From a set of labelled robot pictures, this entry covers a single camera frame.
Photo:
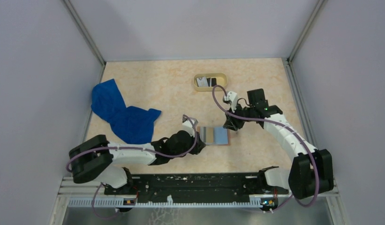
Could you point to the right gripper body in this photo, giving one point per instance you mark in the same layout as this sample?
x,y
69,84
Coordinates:
x,y
244,112

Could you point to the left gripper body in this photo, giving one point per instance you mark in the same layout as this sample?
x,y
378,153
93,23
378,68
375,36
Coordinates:
x,y
188,147

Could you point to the tan leather card holder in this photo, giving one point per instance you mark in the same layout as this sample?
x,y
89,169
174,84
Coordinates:
x,y
214,135

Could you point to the black card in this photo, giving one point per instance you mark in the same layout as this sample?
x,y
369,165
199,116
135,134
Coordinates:
x,y
212,81

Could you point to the beige oval tray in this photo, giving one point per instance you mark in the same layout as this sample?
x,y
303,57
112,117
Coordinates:
x,y
222,80

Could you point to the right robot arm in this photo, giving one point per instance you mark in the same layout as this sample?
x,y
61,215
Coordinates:
x,y
311,171

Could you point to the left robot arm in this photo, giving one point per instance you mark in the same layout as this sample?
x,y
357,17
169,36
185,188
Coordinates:
x,y
96,159

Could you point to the white card in tray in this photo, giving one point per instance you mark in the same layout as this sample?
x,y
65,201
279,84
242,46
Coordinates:
x,y
202,82

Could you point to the blue cloth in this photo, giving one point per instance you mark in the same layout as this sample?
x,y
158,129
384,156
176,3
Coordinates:
x,y
131,124

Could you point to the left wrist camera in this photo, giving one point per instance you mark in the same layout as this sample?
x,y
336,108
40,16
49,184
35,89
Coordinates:
x,y
189,125

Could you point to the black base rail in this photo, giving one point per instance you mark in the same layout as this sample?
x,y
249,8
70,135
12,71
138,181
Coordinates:
x,y
192,187

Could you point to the aluminium frame rail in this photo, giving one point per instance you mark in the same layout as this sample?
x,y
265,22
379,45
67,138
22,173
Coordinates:
x,y
69,188

